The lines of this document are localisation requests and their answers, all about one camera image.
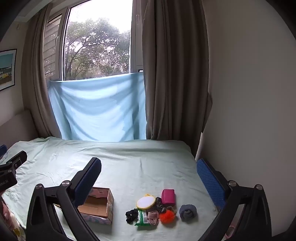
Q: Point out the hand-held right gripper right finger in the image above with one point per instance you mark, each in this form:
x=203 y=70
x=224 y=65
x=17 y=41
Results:
x=210 y=183

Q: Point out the dark patterned scrunchie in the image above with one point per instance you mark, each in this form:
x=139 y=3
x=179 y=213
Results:
x=159 y=203

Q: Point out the framed wall picture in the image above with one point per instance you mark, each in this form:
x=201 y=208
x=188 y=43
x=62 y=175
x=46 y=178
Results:
x=7 y=69

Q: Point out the floral printed cloth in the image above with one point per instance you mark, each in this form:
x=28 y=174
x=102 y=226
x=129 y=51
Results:
x=9 y=217

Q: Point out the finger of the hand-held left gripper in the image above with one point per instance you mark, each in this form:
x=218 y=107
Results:
x=16 y=160
x=2 y=149

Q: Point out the orange fluffy pompom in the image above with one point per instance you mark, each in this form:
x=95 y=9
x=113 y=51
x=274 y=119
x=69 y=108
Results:
x=167 y=217

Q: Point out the taupe curtain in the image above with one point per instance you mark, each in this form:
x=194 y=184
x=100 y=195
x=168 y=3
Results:
x=175 y=69
x=37 y=92

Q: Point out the grey-blue sock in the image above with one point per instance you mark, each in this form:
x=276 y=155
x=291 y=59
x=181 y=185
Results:
x=187 y=212

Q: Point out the light blue hanging sheet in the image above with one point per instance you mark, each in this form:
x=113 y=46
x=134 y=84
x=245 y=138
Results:
x=97 y=109

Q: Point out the grey window shutter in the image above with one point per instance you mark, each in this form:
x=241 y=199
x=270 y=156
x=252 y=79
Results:
x=52 y=46

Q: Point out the black scrunchie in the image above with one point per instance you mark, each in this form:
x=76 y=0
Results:
x=131 y=216

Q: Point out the tree outside window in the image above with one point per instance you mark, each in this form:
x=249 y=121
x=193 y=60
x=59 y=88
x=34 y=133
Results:
x=99 y=48

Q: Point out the green wipes packet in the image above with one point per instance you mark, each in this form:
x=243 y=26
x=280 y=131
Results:
x=141 y=219

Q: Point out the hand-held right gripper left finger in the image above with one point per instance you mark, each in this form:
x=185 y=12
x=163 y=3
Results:
x=89 y=183

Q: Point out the white framed window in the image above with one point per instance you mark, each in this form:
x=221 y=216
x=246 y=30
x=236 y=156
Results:
x=97 y=46

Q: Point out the cardboard box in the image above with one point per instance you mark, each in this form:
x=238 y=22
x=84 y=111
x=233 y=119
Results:
x=98 y=205

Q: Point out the pink slipper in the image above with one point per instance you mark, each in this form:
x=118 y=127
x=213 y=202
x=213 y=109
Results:
x=230 y=231

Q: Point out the magenta pouch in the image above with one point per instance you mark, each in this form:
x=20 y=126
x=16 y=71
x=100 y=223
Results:
x=168 y=196

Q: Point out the beige headboard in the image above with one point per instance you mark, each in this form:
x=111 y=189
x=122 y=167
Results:
x=16 y=125

